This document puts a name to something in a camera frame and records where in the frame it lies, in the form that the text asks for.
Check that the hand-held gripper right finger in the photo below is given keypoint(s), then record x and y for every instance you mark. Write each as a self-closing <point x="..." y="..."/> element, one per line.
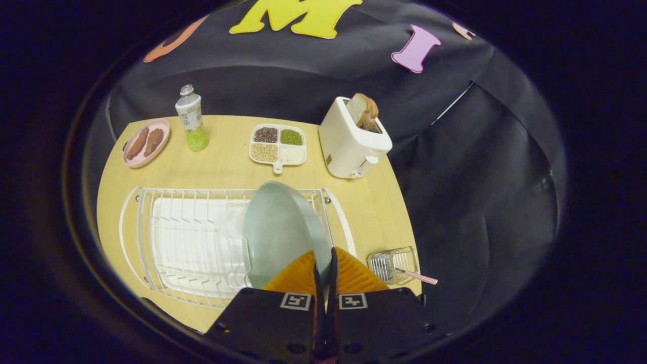
<point x="332" y="313"/>

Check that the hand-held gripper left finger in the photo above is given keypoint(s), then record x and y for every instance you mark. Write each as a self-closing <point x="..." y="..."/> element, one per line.
<point x="318" y="313"/>

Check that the pale green plate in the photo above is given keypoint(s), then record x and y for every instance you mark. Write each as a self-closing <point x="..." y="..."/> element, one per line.
<point x="278" y="227"/>

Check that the white sectioned bean dish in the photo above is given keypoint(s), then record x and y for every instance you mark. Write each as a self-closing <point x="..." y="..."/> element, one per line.
<point x="293" y="154"/>

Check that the pink oval dish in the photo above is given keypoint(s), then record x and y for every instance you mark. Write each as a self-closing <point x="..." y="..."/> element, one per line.
<point x="160" y="146"/>

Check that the white drip tray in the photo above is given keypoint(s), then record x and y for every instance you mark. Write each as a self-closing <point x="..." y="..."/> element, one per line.
<point x="192" y="253"/>

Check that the white toaster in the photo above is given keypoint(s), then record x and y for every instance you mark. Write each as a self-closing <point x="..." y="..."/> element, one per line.
<point x="349" y="146"/>

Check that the brown bread slice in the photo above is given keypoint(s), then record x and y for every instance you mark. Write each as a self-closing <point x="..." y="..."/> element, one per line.
<point x="373" y="114"/>
<point x="356" y="107"/>

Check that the green drink bottle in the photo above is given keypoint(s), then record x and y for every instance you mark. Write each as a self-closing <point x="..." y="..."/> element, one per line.
<point x="191" y="121"/>

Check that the black backdrop cloth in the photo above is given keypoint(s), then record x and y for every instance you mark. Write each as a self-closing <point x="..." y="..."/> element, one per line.
<point x="303" y="76"/>

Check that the brown meat patty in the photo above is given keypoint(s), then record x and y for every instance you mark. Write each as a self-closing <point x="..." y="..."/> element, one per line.
<point x="153" y="141"/>
<point x="136" y="144"/>

